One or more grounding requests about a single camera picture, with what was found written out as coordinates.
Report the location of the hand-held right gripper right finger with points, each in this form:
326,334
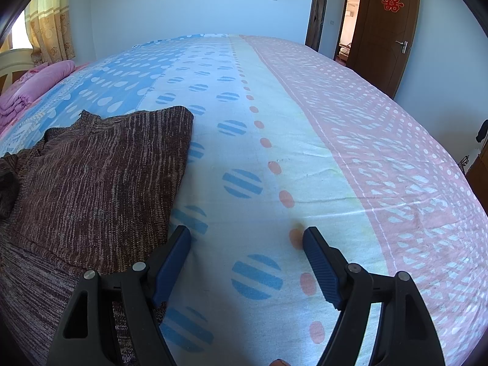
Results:
320,270

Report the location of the red paper door decoration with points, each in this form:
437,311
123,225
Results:
393,0

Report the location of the brown knit sweater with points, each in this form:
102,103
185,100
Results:
95,179

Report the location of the wooden cabinet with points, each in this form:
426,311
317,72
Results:
478,183

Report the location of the folded pink quilt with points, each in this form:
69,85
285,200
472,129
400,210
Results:
34,84

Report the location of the yellow patterned curtain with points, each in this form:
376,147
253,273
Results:
49,26

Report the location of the white headboard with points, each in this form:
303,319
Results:
11,64

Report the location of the dotted blue pink bed sheet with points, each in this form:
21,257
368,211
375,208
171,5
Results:
267,84

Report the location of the dark clothes pile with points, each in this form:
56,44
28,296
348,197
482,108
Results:
483,131

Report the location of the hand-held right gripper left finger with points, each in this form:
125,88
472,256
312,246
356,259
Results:
173,263

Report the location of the brown wooden door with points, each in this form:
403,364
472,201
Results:
381,45

